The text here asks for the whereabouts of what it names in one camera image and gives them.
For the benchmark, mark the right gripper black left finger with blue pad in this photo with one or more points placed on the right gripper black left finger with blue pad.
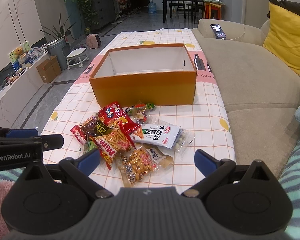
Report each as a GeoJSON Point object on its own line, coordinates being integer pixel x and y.
{"type": "Point", "coordinates": [54, 195]}

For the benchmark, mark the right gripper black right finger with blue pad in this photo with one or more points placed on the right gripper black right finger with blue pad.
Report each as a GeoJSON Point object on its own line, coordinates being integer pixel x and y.
{"type": "Point", "coordinates": [240, 196]}

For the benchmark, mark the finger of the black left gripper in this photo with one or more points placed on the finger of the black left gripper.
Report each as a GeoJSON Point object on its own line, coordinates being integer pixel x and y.
{"type": "Point", "coordinates": [49, 142]}

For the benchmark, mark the brown meat snack packet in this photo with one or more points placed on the brown meat snack packet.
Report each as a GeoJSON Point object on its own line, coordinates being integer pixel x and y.
{"type": "Point", "coordinates": [81, 131]}

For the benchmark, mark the green small snack packet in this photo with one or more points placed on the green small snack packet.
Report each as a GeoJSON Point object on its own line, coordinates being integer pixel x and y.
{"type": "Point", "coordinates": [87, 147]}

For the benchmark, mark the red fries snack bag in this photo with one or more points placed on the red fries snack bag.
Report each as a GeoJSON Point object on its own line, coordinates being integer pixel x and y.
{"type": "Point", "coordinates": [114, 141]}

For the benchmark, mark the red cartoon snack bag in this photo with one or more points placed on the red cartoon snack bag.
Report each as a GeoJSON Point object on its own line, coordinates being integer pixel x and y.
{"type": "Point", "coordinates": [113, 113]}

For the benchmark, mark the clear peanut snack bag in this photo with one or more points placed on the clear peanut snack bag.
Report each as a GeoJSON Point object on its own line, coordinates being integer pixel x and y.
{"type": "Point", "coordinates": [134, 165]}

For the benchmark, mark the clear mixed candy packet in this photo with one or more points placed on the clear mixed candy packet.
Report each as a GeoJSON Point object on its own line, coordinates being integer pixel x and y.
{"type": "Point", "coordinates": [140, 115]}

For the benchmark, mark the beige pickle snack packet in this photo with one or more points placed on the beige pickle snack packet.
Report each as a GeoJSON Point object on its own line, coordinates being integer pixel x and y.
{"type": "Point", "coordinates": [158, 159]}

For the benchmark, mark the white gluten snack bag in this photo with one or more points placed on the white gluten snack bag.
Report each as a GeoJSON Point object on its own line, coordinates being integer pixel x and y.
{"type": "Point", "coordinates": [158, 135]}

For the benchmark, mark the clear yogurt ball bag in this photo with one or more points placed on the clear yogurt ball bag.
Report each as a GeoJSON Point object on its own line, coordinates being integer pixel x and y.
{"type": "Point", "coordinates": [184, 139]}

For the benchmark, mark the green sausage stick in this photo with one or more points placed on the green sausage stick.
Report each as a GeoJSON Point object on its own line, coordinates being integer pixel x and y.
{"type": "Point", "coordinates": [140, 107]}

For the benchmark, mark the white tv cabinet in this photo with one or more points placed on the white tv cabinet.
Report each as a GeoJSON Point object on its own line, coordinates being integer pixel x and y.
{"type": "Point", "coordinates": [15, 97]}

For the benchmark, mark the checkered lemon tablecloth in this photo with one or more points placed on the checkered lemon tablecloth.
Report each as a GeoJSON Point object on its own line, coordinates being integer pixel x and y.
{"type": "Point", "coordinates": [206, 117]}

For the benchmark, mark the teal striped blanket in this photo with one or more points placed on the teal striped blanket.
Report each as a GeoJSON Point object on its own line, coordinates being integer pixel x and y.
{"type": "Point", "coordinates": [290, 181]}

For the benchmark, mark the brown cardboard carton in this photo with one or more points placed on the brown cardboard carton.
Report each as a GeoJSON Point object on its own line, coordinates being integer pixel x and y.
{"type": "Point", "coordinates": [49, 69]}

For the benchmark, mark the white round stool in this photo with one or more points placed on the white round stool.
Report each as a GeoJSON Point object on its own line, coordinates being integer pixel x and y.
{"type": "Point", "coordinates": [77, 58]}

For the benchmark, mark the grey plant pot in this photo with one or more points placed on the grey plant pot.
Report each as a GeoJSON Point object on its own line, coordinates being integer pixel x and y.
{"type": "Point", "coordinates": [61, 49]}

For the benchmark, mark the teddy bear toy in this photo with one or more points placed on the teddy bear toy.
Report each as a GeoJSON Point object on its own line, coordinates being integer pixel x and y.
{"type": "Point", "coordinates": [19, 53]}

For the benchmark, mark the pink small heater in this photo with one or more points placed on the pink small heater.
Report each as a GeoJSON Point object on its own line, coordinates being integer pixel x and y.
{"type": "Point", "coordinates": [93, 41]}

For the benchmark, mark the beige sofa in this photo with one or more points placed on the beige sofa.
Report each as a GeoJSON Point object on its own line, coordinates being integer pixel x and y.
{"type": "Point", "coordinates": [259, 91]}

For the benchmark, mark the orange cardboard box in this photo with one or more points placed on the orange cardboard box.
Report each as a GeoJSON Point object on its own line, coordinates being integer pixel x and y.
{"type": "Point", "coordinates": [163, 74]}

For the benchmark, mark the dark drawer cabinet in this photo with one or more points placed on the dark drawer cabinet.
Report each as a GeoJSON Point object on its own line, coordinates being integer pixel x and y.
{"type": "Point", "coordinates": [105, 13]}

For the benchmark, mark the green climbing plant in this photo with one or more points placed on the green climbing plant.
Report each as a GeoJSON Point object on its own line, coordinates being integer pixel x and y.
{"type": "Point", "coordinates": [83, 0]}

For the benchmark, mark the yellow cushion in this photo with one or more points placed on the yellow cushion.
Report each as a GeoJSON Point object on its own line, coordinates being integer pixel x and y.
{"type": "Point", "coordinates": [283, 38]}

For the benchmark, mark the black smartphone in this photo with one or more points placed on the black smartphone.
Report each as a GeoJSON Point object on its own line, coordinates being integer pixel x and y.
{"type": "Point", "coordinates": [218, 31]}

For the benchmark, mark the blue water bottle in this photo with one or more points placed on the blue water bottle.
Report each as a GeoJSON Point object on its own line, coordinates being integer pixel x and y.
{"type": "Point", "coordinates": [152, 7]}

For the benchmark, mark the orange stool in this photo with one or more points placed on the orange stool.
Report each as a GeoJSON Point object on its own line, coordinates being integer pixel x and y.
{"type": "Point", "coordinates": [213, 9]}

